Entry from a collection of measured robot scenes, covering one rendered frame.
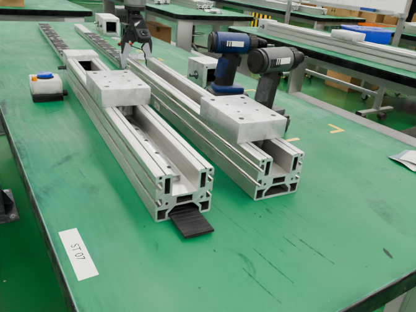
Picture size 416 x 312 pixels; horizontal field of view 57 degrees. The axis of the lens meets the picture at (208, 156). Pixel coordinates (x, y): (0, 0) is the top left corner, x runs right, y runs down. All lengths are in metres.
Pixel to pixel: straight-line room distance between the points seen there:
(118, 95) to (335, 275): 0.56
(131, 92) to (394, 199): 0.58
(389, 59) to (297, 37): 0.67
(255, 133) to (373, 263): 0.30
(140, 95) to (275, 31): 2.10
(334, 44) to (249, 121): 1.85
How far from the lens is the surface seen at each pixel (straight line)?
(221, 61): 1.14
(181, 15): 3.77
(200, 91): 1.01
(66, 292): 0.53
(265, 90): 0.96
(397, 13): 3.81
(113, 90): 0.85
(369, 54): 2.40
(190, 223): 0.61
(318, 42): 2.62
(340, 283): 0.58
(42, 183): 0.75
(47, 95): 1.17
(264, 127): 0.73
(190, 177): 0.64
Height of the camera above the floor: 1.15
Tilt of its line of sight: 26 degrees down
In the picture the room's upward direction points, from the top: 6 degrees clockwise
